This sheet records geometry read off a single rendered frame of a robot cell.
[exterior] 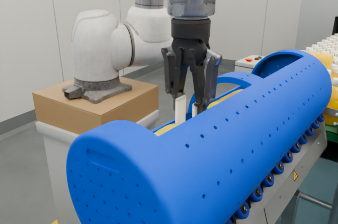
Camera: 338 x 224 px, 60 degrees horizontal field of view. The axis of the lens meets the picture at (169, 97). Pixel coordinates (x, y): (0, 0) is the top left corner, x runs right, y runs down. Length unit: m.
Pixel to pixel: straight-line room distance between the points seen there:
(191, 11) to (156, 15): 0.49
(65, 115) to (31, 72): 2.56
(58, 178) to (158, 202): 0.81
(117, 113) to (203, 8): 0.52
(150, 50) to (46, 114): 0.42
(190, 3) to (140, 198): 0.33
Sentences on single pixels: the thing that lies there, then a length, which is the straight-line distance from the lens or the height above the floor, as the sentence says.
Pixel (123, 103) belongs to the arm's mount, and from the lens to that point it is 0.96.
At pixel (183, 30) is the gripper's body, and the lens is 0.54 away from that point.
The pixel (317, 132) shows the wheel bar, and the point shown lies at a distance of 1.27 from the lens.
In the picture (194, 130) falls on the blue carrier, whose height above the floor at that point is 1.22.
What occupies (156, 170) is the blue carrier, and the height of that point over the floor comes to 1.20.
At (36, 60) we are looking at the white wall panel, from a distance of 3.57.
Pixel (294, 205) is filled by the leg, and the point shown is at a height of 0.58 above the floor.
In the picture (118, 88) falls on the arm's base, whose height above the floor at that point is 1.12.
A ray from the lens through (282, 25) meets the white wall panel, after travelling 5.41.
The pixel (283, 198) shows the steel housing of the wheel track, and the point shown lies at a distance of 0.97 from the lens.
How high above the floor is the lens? 1.45
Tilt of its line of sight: 21 degrees down
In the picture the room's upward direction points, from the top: straight up
